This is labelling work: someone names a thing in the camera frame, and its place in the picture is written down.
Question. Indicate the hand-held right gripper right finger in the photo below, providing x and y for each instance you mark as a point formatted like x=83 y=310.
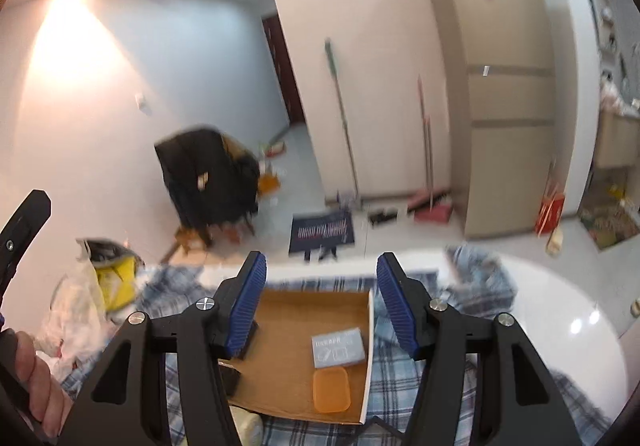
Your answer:
x=397 y=306

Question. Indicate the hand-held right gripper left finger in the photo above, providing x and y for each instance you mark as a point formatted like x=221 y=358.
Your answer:
x=245 y=306

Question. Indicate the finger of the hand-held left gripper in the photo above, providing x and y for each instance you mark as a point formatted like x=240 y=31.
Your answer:
x=27 y=226

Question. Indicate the cardboard box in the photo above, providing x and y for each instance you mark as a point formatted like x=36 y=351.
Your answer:
x=285 y=366

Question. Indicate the blue grey small box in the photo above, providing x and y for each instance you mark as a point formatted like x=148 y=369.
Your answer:
x=337 y=347

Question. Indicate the black small case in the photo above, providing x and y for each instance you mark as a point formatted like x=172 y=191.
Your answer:
x=230 y=378

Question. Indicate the orange case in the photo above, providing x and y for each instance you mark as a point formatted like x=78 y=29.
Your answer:
x=331 y=388

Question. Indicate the pale yellow roll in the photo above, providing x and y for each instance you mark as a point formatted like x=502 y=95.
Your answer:
x=246 y=428

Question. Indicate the person's left hand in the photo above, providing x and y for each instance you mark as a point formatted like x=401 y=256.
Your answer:
x=42 y=391

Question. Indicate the white plastic bag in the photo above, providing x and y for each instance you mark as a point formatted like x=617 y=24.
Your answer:
x=75 y=316

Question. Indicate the grey bag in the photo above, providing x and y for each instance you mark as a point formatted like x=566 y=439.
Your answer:
x=102 y=248

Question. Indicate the black shoes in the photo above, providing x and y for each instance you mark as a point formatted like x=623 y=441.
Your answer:
x=382 y=217

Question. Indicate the blue plaid blanket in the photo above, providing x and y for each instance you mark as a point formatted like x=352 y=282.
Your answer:
x=450 y=396

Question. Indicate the dark striped doormat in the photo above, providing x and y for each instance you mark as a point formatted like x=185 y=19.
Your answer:
x=322 y=231

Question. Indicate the yellow bag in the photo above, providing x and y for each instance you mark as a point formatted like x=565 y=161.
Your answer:
x=117 y=283

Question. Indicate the orange box on floor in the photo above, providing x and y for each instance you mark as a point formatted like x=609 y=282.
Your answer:
x=270 y=182

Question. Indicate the chair with black jacket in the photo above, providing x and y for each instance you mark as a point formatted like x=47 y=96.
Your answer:
x=210 y=181

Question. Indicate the red packets on floor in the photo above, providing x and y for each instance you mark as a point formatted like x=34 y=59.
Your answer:
x=274 y=148

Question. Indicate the red carton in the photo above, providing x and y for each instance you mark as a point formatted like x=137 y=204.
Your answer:
x=549 y=213

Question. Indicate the patterned bathroom mat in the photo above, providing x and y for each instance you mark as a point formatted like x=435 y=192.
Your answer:
x=605 y=226

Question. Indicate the dark brown door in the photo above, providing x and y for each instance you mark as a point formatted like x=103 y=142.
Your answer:
x=282 y=66

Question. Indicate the beige refrigerator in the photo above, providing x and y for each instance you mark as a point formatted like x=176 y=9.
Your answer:
x=495 y=76

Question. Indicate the beige sink cabinet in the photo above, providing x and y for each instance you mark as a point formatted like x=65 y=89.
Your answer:
x=617 y=139

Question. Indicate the pink cloth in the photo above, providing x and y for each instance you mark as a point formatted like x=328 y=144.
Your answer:
x=612 y=96

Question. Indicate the white light switch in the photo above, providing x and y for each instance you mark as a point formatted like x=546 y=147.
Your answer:
x=142 y=104

